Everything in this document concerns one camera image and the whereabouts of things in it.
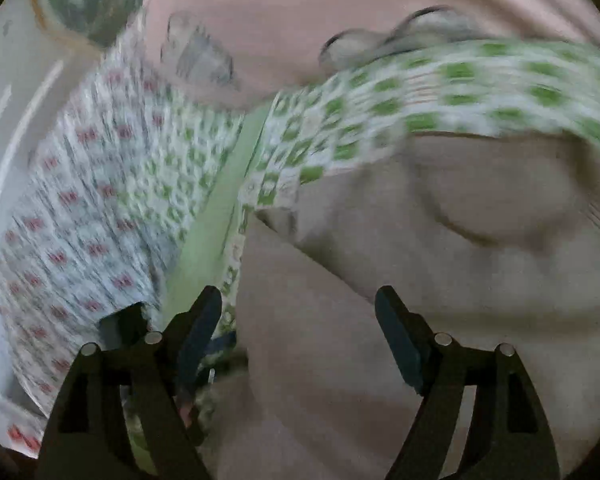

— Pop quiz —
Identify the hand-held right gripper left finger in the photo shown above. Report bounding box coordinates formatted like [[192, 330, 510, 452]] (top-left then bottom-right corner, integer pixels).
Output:
[[35, 285, 223, 480]]

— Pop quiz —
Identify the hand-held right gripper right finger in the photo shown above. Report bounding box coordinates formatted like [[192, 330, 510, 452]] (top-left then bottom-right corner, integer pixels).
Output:
[[375, 285, 563, 480]]

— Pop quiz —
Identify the beige knitted sweater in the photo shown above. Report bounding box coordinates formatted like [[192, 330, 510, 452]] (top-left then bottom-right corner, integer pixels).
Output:
[[215, 130, 600, 480]]

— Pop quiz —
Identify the light green cloth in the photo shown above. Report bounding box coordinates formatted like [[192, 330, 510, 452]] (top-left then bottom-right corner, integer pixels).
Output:
[[157, 105, 273, 333]]

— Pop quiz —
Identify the floral bed sheet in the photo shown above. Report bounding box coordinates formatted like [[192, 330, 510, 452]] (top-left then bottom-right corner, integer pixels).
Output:
[[0, 20, 181, 461]]

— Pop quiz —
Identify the green checkered blanket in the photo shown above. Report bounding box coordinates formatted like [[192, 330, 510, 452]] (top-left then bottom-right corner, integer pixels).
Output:
[[125, 40, 600, 346]]

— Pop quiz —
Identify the pink heart print quilt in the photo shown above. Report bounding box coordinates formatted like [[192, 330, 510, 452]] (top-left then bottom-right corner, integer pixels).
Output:
[[140, 0, 600, 111]]

